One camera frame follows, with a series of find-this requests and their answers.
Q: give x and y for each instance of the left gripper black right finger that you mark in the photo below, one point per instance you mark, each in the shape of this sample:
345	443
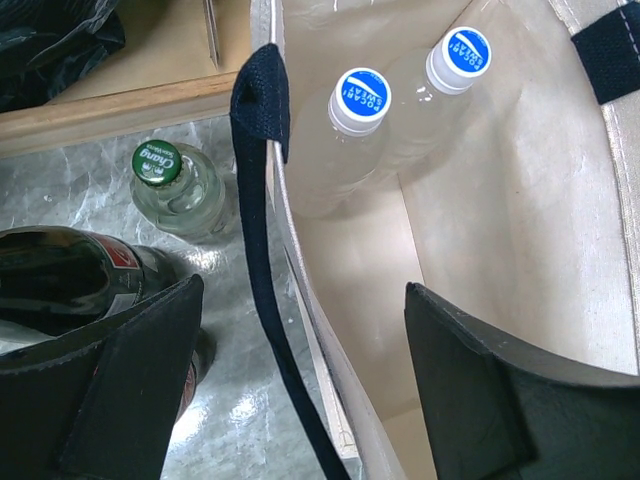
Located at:
498	407

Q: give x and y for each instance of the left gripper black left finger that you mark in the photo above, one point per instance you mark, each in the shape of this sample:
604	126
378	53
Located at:
101	402

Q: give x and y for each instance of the cream canvas tote bag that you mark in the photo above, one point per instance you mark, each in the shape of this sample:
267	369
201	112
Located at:
525	217

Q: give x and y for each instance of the Coca-Cola glass bottle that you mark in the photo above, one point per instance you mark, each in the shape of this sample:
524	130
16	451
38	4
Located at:
58	279

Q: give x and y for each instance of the clear Chang soda bottle left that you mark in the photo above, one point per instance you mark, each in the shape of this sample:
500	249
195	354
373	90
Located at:
182	192

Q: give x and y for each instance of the wooden clothes rack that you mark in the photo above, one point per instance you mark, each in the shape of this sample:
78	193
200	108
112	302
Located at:
179	64

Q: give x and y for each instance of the dark patterned hanging shirt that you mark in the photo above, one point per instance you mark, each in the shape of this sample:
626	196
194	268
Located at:
48	45

